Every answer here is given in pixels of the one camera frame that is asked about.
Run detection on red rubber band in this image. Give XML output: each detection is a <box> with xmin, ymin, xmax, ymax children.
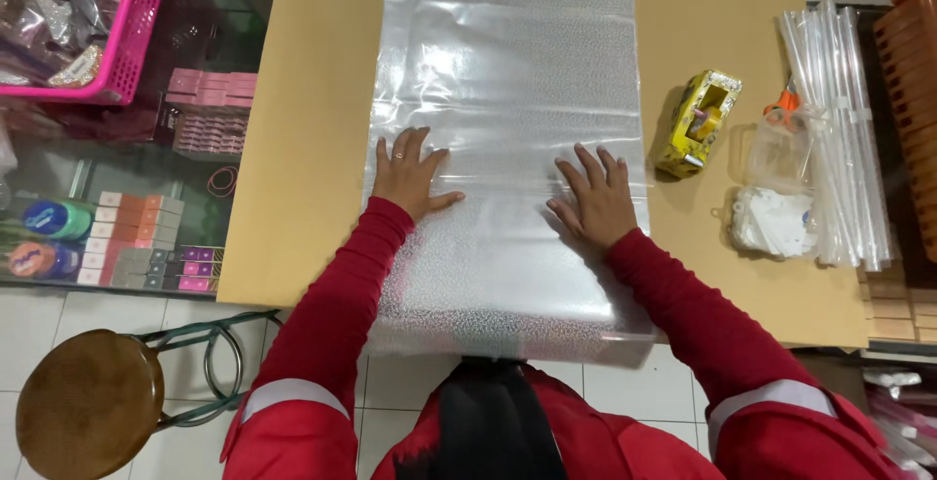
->
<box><xmin>206</xmin><ymin>165</ymin><xmax>240</xmax><ymax>199</ymax></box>

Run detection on round wooden stool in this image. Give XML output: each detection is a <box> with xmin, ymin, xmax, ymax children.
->
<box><xmin>15</xmin><ymin>309</ymin><xmax>284</xmax><ymax>480</ymax></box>

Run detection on tan work board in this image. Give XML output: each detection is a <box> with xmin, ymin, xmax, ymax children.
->
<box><xmin>217</xmin><ymin>0</ymin><xmax>871</xmax><ymax>350</ymax></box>

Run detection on person's left hand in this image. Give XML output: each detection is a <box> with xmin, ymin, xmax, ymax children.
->
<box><xmin>371</xmin><ymin>126</ymin><xmax>467</xmax><ymax>222</ymax></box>

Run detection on shelf with packaged goods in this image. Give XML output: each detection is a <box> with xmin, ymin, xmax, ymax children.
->
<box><xmin>860</xmin><ymin>364</ymin><xmax>937</xmax><ymax>480</ymax></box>

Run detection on clear textured plastic wrap sheet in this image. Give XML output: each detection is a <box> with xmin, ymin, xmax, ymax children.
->
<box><xmin>362</xmin><ymin>0</ymin><xmax>657</xmax><ymax>368</ymax></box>

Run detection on yellow tape dispenser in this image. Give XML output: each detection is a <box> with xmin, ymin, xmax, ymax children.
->
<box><xmin>653</xmin><ymin>69</ymin><xmax>743</xmax><ymax>180</ymax></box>

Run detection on person's right hand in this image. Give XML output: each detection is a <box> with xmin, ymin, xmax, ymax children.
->
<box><xmin>545</xmin><ymin>143</ymin><xmax>640</xmax><ymax>250</ymax></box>

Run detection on bundle of clear plastic sleeves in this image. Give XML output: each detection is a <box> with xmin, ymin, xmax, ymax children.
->
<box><xmin>776</xmin><ymin>0</ymin><xmax>896</xmax><ymax>272</ymax></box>

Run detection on orange handled scissors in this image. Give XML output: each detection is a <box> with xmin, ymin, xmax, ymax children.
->
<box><xmin>763</xmin><ymin>81</ymin><xmax>802</xmax><ymax>130</ymax></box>

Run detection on pink basket with wrapped goods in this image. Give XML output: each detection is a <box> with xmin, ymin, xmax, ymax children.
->
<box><xmin>0</xmin><ymin>0</ymin><xmax>170</xmax><ymax>106</ymax></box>

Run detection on stack of orange baskets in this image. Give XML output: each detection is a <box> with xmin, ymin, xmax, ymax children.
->
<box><xmin>872</xmin><ymin>0</ymin><xmax>937</xmax><ymax>263</ymax></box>

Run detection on person's black headscarf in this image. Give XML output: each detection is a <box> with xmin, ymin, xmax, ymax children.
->
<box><xmin>394</xmin><ymin>356</ymin><xmax>570</xmax><ymax>480</ymax></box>

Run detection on bag of white tags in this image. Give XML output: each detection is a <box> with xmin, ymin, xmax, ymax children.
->
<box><xmin>728</xmin><ymin>186</ymin><xmax>821</xmax><ymax>260</ymax></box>

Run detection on person's red jacket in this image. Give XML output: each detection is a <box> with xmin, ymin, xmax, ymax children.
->
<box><xmin>220</xmin><ymin>197</ymin><xmax>912</xmax><ymax>480</ymax></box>

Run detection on stack of wooden blocks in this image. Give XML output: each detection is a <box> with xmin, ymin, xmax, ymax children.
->
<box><xmin>857</xmin><ymin>260</ymin><xmax>937</xmax><ymax>344</ymax></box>

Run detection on glass display counter with goods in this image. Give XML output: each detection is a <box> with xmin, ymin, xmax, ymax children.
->
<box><xmin>0</xmin><ymin>0</ymin><xmax>279</xmax><ymax>298</ymax></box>

